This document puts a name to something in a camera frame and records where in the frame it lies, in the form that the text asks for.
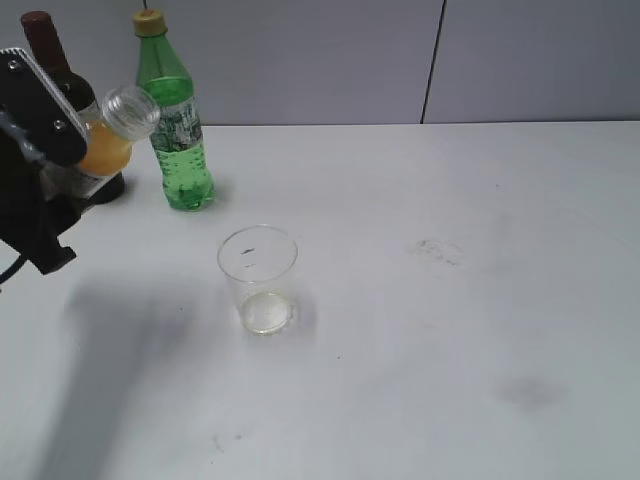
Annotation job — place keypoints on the green soda bottle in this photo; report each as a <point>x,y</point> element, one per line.
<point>177,140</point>

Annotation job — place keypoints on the orange juice bottle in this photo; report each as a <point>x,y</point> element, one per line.
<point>125,116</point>

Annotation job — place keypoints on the transparent plastic cup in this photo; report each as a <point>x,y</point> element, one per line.
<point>258,263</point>

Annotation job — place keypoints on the dark wine bottle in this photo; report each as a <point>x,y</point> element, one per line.
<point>47,50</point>

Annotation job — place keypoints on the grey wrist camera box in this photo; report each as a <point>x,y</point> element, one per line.
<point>36,115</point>

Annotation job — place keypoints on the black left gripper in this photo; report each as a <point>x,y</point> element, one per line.
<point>31,224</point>

